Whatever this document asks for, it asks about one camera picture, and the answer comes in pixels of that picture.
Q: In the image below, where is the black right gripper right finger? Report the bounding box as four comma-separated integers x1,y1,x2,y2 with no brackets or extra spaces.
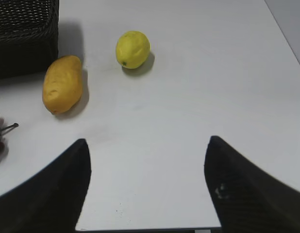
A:
204,136,300,233

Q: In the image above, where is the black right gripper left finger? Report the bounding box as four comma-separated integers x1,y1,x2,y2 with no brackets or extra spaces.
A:
0,138,92,233

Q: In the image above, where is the black wicker basket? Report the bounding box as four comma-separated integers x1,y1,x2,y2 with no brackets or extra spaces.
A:
0,0,59,79

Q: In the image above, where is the orange-yellow mango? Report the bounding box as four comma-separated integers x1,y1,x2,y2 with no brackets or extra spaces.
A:
42,55,83,115

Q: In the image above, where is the yellow lemon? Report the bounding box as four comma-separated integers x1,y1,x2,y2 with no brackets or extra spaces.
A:
116,31,150,69

